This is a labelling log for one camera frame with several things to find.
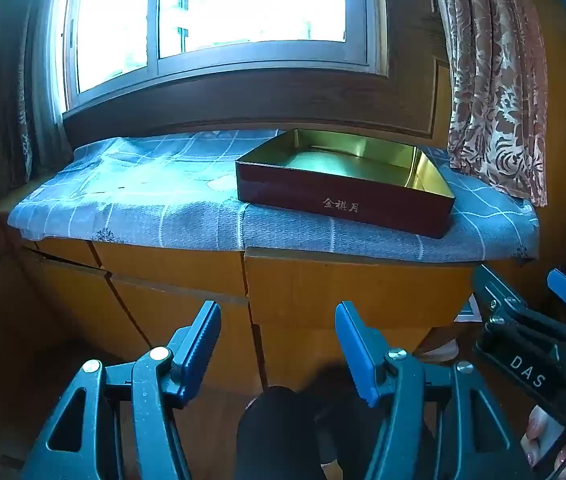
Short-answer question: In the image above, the blue checked cloth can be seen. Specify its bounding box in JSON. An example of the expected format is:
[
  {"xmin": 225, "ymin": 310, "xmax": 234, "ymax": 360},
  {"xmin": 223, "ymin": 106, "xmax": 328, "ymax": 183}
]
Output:
[{"xmin": 7, "ymin": 129, "xmax": 540, "ymax": 265}]

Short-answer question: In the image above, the dim sheer curtain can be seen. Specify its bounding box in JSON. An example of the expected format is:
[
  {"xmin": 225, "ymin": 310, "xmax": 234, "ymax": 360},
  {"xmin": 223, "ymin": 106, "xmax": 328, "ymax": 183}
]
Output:
[{"xmin": 8, "ymin": 0, "xmax": 71, "ymax": 186}]

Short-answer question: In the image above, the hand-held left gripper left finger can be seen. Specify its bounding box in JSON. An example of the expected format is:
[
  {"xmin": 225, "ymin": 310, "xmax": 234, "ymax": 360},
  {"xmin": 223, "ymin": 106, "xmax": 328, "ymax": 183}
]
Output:
[{"xmin": 22, "ymin": 301, "xmax": 222, "ymax": 480}]

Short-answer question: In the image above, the brown patterned curtain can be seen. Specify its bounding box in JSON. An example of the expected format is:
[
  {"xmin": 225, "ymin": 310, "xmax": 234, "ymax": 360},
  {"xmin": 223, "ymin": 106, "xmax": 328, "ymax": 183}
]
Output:
[{"xmin": 430, "ymin": 0, "xmax": 548, "ymax": 208}]

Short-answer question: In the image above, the wooden cabinet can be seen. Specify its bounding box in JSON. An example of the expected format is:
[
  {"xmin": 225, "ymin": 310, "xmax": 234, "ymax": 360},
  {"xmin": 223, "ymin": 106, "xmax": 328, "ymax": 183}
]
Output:
[{"xmin": 0, "ymin": 212, "xmax": 476, "ymax": 466}]

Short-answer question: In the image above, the window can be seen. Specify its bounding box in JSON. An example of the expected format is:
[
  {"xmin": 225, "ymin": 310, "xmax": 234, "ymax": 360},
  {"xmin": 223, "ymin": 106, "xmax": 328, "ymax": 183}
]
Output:
[{"xmin": 60, "ymin": 0, "xmax": 389, "ymax": 111}]

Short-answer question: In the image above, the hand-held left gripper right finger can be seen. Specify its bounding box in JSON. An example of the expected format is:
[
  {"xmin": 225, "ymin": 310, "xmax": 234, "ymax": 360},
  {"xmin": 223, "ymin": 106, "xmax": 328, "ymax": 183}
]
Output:
[{"xmin": 334, "ymin": 301, "xmax": 536, "ymax": 480}]

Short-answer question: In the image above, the black sock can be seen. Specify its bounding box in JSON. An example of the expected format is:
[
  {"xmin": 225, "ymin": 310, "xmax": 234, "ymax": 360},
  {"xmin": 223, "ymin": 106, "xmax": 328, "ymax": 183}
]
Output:
[{"xmin": 235, "ymin": 365, "xmax": 444, "ymax": 480}]

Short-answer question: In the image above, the person's right hand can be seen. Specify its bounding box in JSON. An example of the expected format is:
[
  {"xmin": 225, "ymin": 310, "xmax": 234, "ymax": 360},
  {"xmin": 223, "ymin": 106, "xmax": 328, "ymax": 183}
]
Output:
[{"xmin": 519, "ymin": 404, "xmax": 566, "ymax": 475}]

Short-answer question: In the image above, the red tin box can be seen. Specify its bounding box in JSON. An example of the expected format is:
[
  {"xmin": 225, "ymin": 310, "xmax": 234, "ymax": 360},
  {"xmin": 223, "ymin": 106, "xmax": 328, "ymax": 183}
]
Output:
[{"xmin": 234, "ymin": 128, "xmax": 457, "ymax": 240}]

